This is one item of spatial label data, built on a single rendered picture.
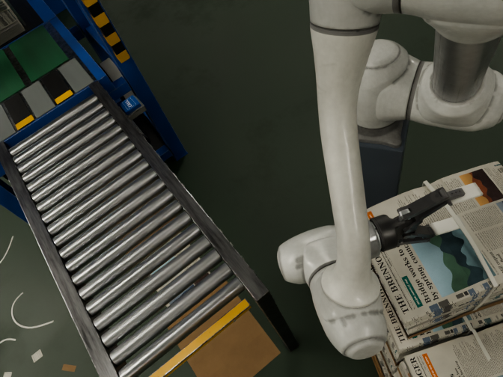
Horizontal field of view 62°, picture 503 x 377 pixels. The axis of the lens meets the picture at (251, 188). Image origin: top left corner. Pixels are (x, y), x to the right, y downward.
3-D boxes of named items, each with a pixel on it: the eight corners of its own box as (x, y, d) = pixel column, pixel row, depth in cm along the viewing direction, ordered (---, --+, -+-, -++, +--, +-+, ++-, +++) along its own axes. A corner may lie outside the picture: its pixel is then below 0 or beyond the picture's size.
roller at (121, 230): (180, 199, 159) (174, 192, 154) (72, 277, 151) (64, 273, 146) (173, 191, 161) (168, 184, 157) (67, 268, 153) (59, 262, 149)
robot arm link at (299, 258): (341, 244, 97) (364, 287, 87) (278, 264, 97) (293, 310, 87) (337, 210, 91) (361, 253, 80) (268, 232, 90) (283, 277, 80)
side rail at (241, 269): (276, 301, 138) (270, 289, 128) (263, 312, 137) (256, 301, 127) (110, 96, 209) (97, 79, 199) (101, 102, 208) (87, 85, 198)
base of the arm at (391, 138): (337, 94, 136) (336, 82, 131) (409, 101, 129) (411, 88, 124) (324, 139, 128) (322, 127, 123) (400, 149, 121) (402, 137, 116)
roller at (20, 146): (104, 102, 197) (98, 95, 192) (15, 161, 188) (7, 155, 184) (99, 97, 199) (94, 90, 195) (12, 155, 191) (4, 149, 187)
